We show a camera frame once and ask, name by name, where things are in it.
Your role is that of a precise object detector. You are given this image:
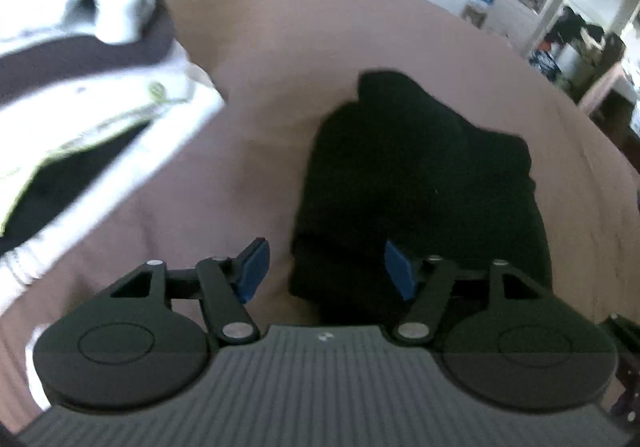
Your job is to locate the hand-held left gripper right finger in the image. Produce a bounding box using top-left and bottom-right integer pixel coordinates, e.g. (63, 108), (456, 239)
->
(384, 239), (555, 346)

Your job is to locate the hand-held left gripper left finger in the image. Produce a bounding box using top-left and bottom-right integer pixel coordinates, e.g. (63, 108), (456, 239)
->
(107, 237), (271, 344)

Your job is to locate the black long-sleeved shirt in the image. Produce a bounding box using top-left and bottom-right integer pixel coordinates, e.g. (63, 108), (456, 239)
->
(289, 70), (552, 326)

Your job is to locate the pile of dark clothes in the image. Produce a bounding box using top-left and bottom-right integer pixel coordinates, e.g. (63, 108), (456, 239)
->
(544, 6), (627, 59)

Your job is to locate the white garment with green trim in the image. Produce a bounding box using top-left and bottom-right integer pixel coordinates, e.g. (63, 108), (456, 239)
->
(0, 40), (227, 287)

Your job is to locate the dark brown cloth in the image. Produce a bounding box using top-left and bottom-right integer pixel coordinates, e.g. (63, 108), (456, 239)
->
(0, 0), (177, 104)

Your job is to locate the white folded towel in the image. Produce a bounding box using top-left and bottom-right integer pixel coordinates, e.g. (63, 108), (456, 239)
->
(0, 0), (157, 47)

